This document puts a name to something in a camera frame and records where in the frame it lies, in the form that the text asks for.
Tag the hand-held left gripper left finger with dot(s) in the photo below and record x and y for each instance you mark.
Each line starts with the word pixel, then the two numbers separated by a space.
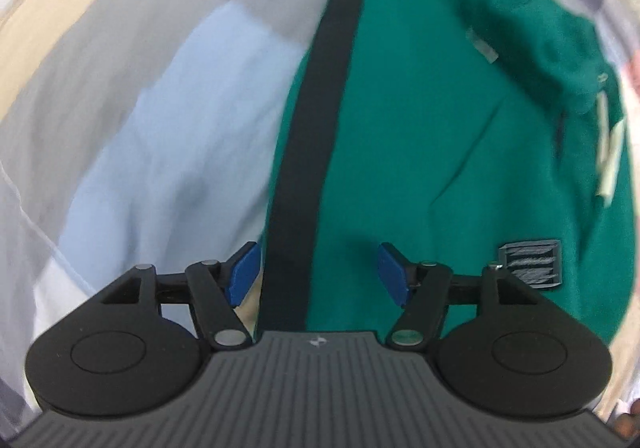
pixel 245 274

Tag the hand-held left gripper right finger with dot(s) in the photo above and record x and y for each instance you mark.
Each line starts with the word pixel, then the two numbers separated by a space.
pixel 392 274

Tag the green sweatshirt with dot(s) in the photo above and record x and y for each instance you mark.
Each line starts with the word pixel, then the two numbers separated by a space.
pixel 430 127

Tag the person's right hand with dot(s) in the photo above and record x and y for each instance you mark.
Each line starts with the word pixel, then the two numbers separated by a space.
pixel 627 420

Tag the checkered patchwork quilt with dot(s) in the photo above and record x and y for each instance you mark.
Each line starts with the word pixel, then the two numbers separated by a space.
pixel 150 102

